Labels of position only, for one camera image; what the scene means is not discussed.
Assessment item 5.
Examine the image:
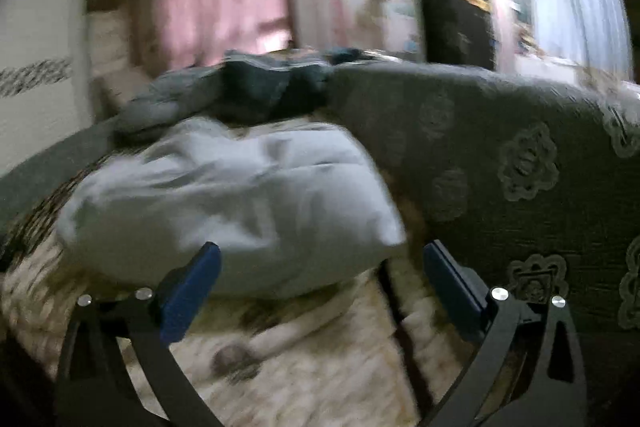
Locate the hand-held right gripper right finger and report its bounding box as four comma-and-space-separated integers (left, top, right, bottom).
422, 239, 589, 427

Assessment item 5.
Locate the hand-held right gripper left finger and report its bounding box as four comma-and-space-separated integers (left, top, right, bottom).
54, 242, 223, 427

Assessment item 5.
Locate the light blue puffy jacket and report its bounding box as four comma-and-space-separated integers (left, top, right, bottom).
55, 116, 409, 301

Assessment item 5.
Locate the dark blue clothes pile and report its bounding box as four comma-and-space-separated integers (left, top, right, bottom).
219, 48, 362, 124

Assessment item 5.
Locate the beige patterned blanket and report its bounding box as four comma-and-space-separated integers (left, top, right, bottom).
0, 114, 526, 427

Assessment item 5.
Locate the grey floral sofa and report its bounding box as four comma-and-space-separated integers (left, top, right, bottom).
324, 61, 640, 427

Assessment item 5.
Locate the grey bed sheet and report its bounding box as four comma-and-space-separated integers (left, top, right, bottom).
0, 119, 128, 230

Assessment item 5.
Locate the wooden cabinet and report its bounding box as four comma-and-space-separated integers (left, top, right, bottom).
86, 0, 153, 110

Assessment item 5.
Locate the black wardrobe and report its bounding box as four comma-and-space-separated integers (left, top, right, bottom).
416, 0, 499, 72

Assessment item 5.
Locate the blue curtain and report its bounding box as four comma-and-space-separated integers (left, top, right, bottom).
529, 0, 634, 84

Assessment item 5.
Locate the small wall picture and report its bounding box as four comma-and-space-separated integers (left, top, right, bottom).
509, 0, 532, 26

